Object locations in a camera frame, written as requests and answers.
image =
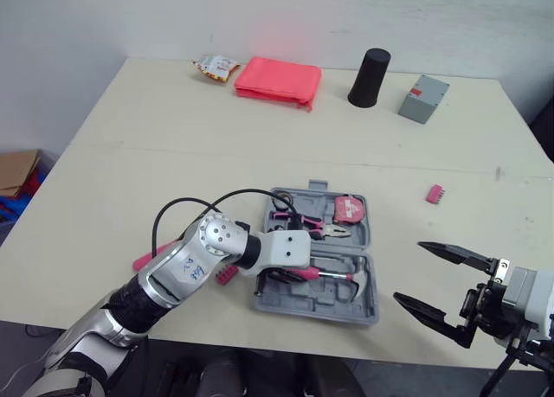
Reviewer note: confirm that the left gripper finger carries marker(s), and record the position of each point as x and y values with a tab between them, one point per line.
265	284
291	277

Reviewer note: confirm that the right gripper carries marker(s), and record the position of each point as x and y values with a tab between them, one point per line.
487	306

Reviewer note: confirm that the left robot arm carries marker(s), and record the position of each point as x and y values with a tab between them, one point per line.
173	276

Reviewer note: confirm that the grey tool case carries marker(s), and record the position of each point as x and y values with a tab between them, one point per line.
329	310

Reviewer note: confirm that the pink bit holder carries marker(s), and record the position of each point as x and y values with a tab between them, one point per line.
435	195
225	276

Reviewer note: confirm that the black roll of tape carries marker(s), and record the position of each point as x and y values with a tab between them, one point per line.
282	196

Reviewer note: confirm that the pink tape measure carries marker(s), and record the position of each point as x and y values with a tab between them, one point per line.
348	209

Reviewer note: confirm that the robot body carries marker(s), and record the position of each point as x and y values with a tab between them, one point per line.
259	377

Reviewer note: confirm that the pink screwdriver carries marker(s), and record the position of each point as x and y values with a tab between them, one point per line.
145	260

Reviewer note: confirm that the grey box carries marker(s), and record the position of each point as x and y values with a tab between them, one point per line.
420	100

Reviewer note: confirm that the red mesh pouch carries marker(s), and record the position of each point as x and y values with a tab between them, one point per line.
277	81

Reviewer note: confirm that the black cup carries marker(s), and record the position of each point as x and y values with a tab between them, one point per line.
368	79

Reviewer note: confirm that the snack pack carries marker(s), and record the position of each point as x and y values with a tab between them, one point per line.
214	67

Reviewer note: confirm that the cardboard box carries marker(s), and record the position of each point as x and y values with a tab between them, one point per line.
17	172

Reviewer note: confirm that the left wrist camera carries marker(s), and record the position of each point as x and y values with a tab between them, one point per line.
285	247

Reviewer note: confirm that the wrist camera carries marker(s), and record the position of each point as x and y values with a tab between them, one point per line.
285	247
530	295

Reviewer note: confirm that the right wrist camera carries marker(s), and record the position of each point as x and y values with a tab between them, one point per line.
530	295

